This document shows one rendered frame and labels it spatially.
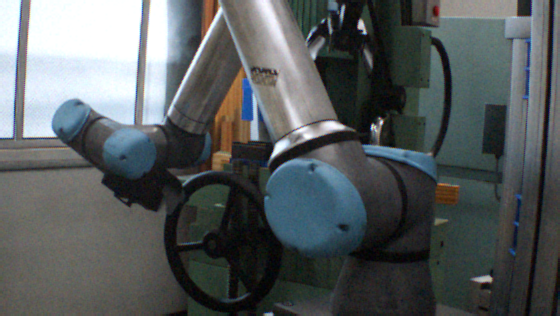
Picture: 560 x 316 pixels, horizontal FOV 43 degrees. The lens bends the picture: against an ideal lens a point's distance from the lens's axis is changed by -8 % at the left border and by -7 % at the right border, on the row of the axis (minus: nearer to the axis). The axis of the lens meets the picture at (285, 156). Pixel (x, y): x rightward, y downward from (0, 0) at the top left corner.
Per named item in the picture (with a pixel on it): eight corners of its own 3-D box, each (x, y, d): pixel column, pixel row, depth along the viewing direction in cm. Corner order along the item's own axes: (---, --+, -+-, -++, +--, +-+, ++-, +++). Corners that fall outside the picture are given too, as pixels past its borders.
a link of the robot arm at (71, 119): (66, 142, 116) (40, 127, 121) (105, 173, 125) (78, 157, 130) (92, 101, 118) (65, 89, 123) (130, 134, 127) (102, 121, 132)
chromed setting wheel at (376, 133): (364, 164, 179) (368, 111, 178) (386, 162, 189) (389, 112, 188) (376, 165, 177) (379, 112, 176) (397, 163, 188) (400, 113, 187)
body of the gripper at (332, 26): (326, 56, 150) (334, 4, 142) (321, 34, 156) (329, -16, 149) (363, 59, 151) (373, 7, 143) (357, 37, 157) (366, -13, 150)
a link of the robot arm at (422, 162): (446, 244, 104) (454, 148, 103) (398, 258, 93) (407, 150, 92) (375, 232, 111) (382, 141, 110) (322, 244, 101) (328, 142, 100)
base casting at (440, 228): (186, 259, 178) (187, 221, 178) (308, 231, 227) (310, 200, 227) (355, 294, 155) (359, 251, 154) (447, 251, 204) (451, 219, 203)
